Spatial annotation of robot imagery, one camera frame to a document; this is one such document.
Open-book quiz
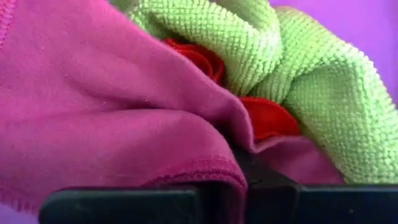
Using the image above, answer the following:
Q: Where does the magenta cloth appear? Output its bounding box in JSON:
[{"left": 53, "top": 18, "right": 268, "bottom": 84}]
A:
[{"left": 0, "top": 0, "right": 345, "bottom": 224}]

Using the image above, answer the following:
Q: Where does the green microfiber cloth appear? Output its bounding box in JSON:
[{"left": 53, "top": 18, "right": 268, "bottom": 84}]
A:
[{"left": 108, "top": 0, "right": 398, "bottom": 184}]

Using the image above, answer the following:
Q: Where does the red cloth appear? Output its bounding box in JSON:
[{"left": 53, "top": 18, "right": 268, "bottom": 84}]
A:
[{"left": 163, "top": 37, "right": 301, "bottom": 144}]

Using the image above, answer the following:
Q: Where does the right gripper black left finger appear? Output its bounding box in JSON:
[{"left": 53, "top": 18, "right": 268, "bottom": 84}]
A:
[{"left": 39, "top": 185, "right": 201, "bottom": 224}]

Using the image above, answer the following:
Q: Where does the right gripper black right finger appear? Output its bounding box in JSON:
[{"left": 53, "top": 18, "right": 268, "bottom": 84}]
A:
[{"left": 231, "top": 146, "right": 398, "bottom": 224}]

